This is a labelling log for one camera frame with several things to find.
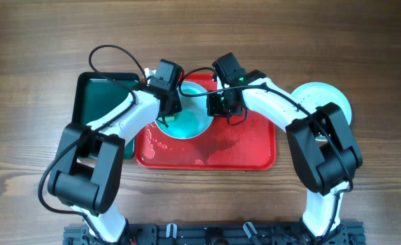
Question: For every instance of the dark green tray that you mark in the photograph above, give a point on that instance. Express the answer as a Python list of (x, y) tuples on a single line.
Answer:
[(95, 97)]

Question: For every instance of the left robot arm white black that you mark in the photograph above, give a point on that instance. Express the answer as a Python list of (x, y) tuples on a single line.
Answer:
[(86, 172)]

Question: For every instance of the white plate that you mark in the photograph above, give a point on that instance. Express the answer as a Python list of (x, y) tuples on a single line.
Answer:
[(191, 122), (319, 94)]

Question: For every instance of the red plastic tray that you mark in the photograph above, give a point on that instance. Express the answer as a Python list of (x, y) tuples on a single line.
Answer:
[(246, 143)]

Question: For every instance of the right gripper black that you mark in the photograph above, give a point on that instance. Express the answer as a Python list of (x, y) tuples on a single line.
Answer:
[(214, 109)]

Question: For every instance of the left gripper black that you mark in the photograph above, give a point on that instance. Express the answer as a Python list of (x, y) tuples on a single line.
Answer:
[(177, 105)]

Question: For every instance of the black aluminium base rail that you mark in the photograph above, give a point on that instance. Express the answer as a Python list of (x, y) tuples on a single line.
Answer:
[(248, 233)]

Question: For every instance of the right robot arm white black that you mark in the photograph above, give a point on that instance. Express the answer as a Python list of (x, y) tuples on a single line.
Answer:
[(323, 148)]

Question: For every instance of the green yellow sponge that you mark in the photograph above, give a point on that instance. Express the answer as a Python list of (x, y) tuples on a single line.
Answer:
[(170, 118)]

